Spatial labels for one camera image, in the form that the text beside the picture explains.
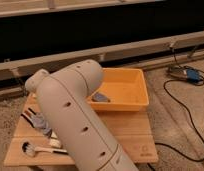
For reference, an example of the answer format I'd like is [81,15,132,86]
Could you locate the orange plastic bin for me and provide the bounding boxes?
[88,68,149,111]

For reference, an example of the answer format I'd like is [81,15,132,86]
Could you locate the white metal cup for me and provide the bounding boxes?
[49,133,62,148]

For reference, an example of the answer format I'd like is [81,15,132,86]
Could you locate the blue grey cloth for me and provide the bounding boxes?
[32,115,52,136]

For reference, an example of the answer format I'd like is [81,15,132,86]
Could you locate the blue power device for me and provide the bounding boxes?
[167,66,202,83]

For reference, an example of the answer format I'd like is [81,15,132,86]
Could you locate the black cable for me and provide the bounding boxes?
[147,46,204,171]

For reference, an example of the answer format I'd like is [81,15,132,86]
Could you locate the white dish brush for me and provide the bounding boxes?
[22,142,68,157]

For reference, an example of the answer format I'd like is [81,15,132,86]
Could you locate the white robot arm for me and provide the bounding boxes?
[25,60,139,171]

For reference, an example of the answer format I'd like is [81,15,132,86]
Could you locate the blue-grey sponge in bin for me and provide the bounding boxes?
[92,92,110,102]

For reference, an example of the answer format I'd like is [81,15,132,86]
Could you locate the black striped utensil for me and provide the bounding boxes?
[21,108,36,124]

